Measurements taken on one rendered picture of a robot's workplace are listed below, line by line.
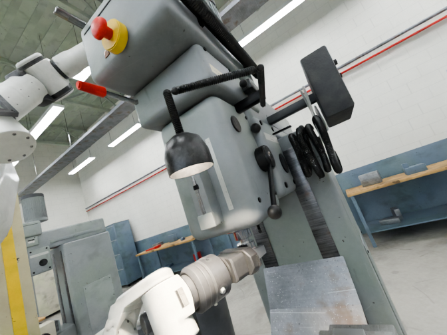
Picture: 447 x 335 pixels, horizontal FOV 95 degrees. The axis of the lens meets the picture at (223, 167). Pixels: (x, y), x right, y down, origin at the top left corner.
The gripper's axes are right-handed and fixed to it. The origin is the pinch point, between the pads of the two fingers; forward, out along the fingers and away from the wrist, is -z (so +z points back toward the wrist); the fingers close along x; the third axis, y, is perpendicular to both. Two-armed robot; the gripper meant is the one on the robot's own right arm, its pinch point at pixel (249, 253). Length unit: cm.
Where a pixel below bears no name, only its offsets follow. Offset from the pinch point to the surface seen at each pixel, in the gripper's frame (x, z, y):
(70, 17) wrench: 2, 27, -65
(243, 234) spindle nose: -1.9, 1.5, -5.3
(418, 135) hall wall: -14, -447, -19
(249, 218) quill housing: -10.0, 6.0, -9.3
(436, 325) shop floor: 13, -170, 122
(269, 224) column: 17.9, -33.0, 0.0
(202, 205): -4.4, 12.2, -15.0
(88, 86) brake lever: 1, 27, -45
